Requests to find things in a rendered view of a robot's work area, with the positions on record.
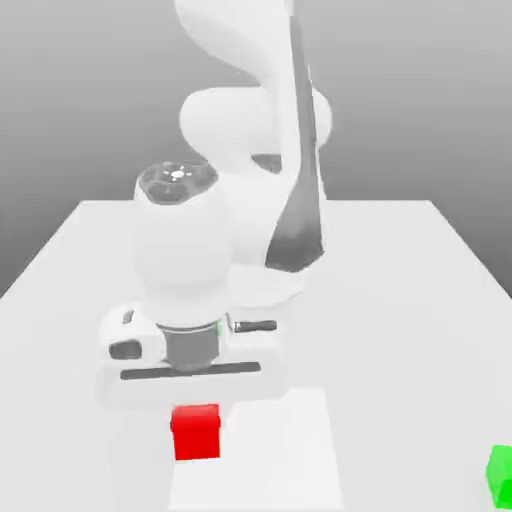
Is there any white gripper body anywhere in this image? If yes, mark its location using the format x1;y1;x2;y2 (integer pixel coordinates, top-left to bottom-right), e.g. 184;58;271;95
95;342;288;412

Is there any small red cube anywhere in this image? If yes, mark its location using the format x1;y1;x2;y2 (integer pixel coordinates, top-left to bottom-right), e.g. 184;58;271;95
170;403;222;462

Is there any small green cube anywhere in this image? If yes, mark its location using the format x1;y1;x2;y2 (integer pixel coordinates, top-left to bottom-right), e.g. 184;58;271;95
485;444;512;510

